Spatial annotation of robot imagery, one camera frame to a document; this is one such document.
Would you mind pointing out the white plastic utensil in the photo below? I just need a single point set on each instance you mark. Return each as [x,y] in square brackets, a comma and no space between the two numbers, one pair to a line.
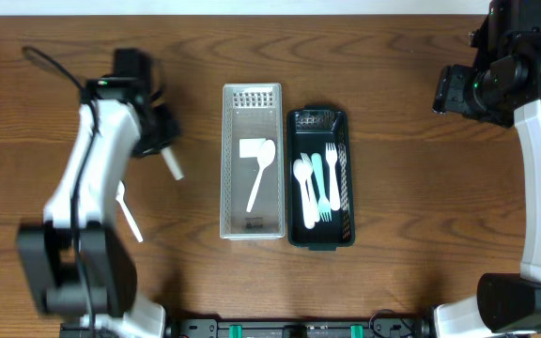
[171,162]

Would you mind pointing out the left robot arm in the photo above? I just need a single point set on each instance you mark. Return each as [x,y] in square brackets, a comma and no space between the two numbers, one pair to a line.
[73,260]

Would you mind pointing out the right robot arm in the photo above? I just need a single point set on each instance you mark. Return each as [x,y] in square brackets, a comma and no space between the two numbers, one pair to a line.
[502,87]

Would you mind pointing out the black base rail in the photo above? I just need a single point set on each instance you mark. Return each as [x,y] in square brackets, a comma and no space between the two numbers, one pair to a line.
[386,324]

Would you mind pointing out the mint plastic fork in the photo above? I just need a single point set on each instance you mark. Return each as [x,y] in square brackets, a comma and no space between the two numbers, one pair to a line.
[323,202]

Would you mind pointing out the black perforated plastic basket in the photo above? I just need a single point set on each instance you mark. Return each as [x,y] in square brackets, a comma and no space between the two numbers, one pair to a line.
[308,131]

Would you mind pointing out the white label sticker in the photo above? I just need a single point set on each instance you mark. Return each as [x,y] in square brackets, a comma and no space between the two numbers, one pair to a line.
[249,147]

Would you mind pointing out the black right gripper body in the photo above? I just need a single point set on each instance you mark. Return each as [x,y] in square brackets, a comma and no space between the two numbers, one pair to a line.
[459,89]

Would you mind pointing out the white plastic spoon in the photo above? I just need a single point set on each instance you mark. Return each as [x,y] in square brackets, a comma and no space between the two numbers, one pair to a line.
[120,198]
[300,172]
[265,157]

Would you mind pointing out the clear perforated plastic basket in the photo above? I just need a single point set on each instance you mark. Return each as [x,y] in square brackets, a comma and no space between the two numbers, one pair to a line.
[252,172]

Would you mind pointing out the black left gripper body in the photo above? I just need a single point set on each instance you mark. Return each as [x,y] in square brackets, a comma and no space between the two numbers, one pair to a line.
[159,136]

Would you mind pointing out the white plastic fork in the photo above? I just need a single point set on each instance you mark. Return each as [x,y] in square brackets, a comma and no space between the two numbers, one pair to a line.
[331,159]
[311,192]

